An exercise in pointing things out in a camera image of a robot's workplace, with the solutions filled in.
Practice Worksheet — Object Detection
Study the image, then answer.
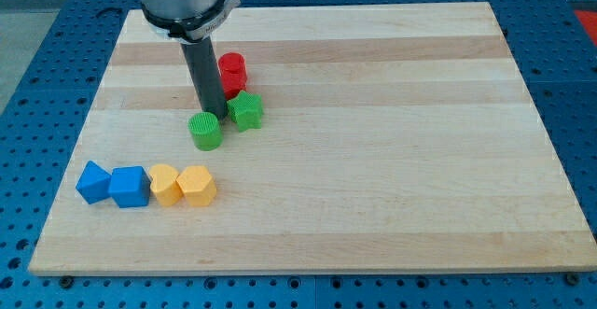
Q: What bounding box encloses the green star block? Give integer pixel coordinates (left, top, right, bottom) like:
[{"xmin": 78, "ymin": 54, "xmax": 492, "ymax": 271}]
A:
[{"xmin": 227, "ymin": 91, "xmax": 264, "ymax": 132}]

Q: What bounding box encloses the green cylinder block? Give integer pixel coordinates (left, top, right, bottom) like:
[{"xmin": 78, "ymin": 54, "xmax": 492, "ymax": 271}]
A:
[{"xmin": 187, "ymin": 112, "xmax": 223, "ymax": 151}]

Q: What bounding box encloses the yellow hexagon block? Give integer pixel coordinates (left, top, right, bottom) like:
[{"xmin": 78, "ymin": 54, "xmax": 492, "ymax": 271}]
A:
[{"xmin": 176, "ymin": 165, "xmax": 217, "ymax": 207}]

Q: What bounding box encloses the blue triangular block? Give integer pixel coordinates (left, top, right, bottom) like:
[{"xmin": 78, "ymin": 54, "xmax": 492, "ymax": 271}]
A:
[{"xmin": 76, "ymin": 161, "xmax": 111, "ymax": 204}]

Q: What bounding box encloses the light wooden board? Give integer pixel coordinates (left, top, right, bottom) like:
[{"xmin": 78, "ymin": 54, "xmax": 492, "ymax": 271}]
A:
[{"xmin": 29, "ymin": 2, "xmax": 596, "ymax": 276}]

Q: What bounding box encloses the red cylinder block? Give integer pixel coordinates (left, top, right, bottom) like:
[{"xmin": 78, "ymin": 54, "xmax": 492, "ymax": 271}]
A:
[{"xmin": 218, "ymin": 52, "xmax": 247, "ymax": 100}]

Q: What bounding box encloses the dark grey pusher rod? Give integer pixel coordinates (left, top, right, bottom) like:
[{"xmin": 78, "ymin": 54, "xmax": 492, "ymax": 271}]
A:
[{"xmin": 181, "ymin": 37, "xmax": 228, "ymax": 119}]

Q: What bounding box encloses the blue cube block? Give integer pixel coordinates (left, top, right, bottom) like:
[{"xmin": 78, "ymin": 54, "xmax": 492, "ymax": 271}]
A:
[{"xmin": 108, "ymin": 166, "xmax": 150, "ymax": 208}]

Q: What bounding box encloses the yellow heart block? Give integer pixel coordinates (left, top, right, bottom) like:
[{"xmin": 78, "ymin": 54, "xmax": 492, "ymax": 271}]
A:
[{"xmin": 148, "ymin": 163, "xmax": 183, "ymax": 207}]

